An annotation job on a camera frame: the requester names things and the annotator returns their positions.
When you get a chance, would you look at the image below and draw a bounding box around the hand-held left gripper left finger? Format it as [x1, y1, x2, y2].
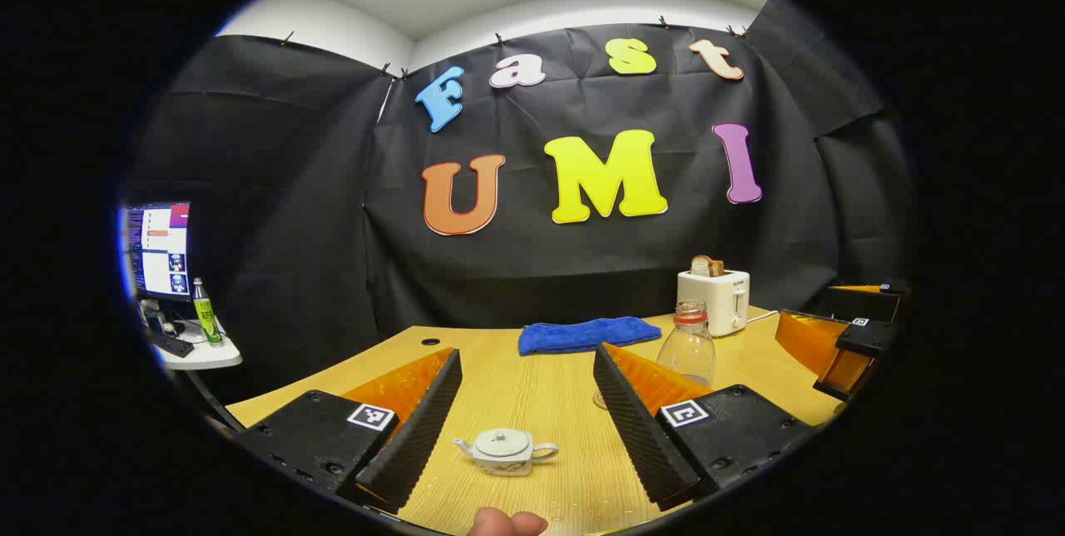
[237, 346, 463, 516]

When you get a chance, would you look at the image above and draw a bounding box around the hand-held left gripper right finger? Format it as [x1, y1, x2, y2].
[592, 342, 816, 514]

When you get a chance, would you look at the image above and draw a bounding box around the clear plastic water bottle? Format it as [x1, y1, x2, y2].
[656, 300, 717, 389]

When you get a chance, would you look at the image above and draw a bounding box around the green drink bottle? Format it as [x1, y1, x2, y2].
[192, 277, 224, 347]

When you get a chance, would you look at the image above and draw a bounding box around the blue towel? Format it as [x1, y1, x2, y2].
[518, 317, 663, 356]

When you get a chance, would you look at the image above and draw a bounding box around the white toaster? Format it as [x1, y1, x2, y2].
[676, 269, 750, 337]

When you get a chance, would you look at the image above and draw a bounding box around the white side table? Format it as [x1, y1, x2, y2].
[150, 320, 244, 371]

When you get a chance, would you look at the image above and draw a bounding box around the black backdrop cloth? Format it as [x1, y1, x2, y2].
[125, 0, 912, 404]

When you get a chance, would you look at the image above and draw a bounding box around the black keyboard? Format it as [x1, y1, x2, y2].
[148, 330, 195, 358]

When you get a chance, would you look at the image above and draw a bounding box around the computer monitor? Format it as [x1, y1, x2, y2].
[123, 202, 191, 301]

